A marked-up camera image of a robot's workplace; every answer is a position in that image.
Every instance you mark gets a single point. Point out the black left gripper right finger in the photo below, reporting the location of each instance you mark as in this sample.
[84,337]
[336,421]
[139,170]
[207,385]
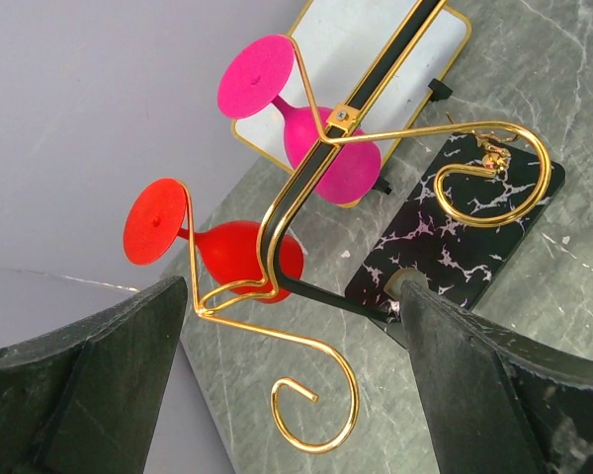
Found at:
[496,401]

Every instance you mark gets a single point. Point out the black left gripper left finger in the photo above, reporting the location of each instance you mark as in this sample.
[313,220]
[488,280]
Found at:
[85,398]

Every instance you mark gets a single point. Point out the red plastic wine glass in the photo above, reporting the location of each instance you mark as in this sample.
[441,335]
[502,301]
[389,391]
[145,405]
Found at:
[163,212]

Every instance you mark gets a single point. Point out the pink plastic wine glass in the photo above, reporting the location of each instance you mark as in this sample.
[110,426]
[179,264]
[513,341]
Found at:
[255,79]

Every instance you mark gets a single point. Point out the gold framed mirror tray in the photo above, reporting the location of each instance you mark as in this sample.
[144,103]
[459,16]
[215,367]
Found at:
[381,61]

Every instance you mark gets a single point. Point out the gold wire wine glass rack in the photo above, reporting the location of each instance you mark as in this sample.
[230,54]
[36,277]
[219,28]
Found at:
[489,177]

